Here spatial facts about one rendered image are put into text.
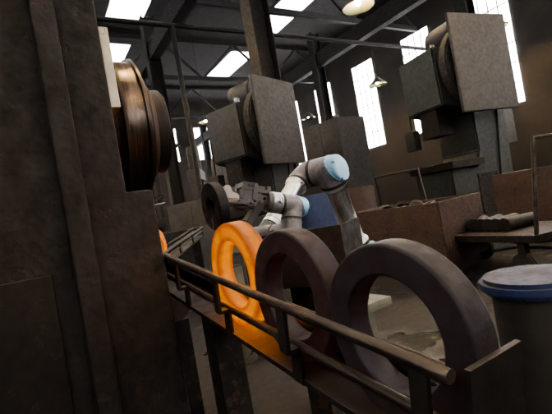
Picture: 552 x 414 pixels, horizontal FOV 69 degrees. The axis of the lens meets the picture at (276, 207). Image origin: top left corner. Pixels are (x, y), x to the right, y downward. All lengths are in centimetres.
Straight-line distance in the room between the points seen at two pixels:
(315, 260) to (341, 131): 576
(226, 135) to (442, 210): 287
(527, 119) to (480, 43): 740
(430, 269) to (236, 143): 475
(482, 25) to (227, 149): 383
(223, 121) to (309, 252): 477
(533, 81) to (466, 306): 1329
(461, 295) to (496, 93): 605
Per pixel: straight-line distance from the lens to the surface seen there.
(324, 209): 471
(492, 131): 670
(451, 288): 37
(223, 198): 124
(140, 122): 124
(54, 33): 97
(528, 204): 475
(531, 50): 1375
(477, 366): 37
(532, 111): 1358
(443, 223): 342
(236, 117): 508
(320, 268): 50
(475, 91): 611
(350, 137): 634
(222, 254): 77
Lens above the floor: 78
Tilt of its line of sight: level
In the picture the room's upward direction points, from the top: 10 degrees counter-clockwise
